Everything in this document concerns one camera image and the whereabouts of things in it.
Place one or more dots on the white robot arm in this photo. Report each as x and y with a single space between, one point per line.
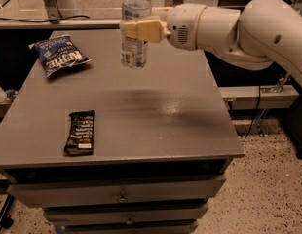
264 32

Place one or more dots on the black stand leg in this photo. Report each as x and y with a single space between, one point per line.
5 219

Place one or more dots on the black RXBAR chocolate bar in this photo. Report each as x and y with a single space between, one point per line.
80 141

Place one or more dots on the bottom grey drawer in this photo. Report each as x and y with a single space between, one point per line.
161 227

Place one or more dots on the grey drawer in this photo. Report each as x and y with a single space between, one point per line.
83 193
164 211
161 227

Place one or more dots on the grey drawer cabinet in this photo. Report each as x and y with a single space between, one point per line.
167 119

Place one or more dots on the middle grey drawer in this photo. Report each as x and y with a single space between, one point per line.
164 211

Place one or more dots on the white pedestal base background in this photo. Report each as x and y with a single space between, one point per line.
60 9

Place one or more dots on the clear plastic water bottle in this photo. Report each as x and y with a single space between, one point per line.
134 52

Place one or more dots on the white object at left edge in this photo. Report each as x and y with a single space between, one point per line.
0 93

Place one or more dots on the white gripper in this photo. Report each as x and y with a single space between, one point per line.
182 25

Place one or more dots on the blue Kettle chips bag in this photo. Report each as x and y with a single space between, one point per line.
58 53

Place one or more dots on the top grey drawer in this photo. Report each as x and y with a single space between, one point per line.
83 193

